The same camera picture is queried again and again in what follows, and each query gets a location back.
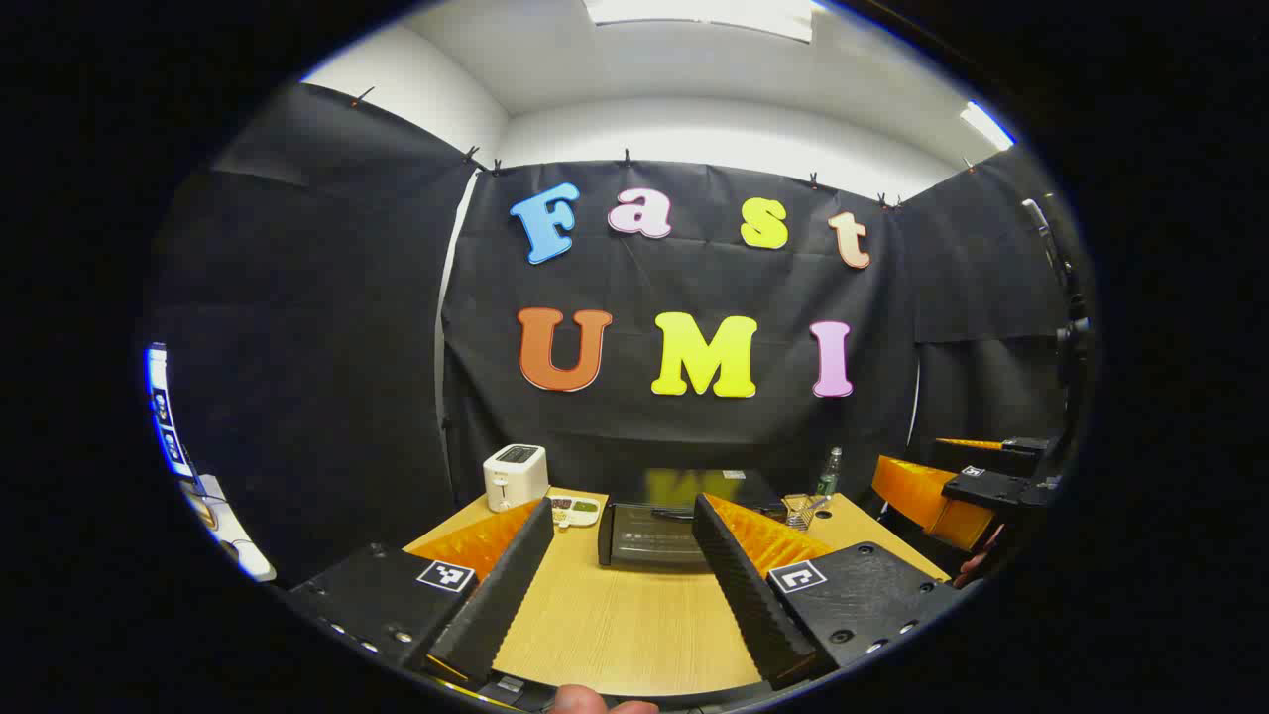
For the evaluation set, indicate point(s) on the white rounded object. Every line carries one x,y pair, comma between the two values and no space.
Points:
233,535

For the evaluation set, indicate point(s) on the white picture panel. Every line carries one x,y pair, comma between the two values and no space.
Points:
164,407

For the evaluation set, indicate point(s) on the white toaster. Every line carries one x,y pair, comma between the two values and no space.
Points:
514,476

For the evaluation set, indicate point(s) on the black electric oven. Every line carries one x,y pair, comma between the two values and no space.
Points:
654,535

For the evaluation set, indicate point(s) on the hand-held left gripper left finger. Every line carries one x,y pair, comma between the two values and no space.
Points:
496,595

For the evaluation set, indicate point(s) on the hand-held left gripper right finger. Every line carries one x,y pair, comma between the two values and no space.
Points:
749,595

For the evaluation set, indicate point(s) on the clear plastic bottle green label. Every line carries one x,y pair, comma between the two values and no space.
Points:
830,476

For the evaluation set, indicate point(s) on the white divided plate with snacks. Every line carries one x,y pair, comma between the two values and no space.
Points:
575,512

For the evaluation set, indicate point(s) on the ceiling light panel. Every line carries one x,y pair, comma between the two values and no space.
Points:
704,14
986,126

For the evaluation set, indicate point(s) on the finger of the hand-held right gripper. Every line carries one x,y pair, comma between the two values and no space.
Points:
1001,488
1021,446

